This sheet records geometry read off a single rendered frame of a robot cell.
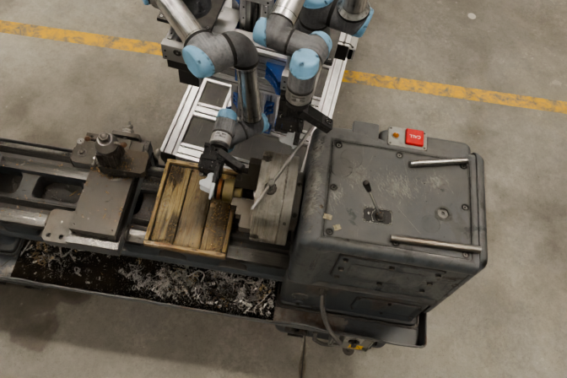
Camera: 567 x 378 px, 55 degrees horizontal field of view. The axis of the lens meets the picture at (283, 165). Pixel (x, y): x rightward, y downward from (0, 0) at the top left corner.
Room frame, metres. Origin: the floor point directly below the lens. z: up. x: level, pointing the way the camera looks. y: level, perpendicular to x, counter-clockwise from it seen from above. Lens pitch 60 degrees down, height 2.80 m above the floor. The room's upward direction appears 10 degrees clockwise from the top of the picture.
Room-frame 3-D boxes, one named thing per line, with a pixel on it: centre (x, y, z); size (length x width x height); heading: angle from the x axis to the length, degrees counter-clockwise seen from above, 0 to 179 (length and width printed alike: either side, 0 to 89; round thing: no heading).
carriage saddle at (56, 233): (0.84, 0.67, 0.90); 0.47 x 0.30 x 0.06; 1
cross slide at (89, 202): (0.85, 0.62, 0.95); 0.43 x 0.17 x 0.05; 1
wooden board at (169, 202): (0.84, 0.30, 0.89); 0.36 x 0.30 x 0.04; 1
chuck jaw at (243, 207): (0.75, 0.10, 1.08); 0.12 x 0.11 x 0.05; 1
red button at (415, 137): (1.07, -0.42, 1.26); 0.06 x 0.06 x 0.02; 1
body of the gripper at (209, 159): (0.95, 0.25, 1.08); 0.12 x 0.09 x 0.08; 179
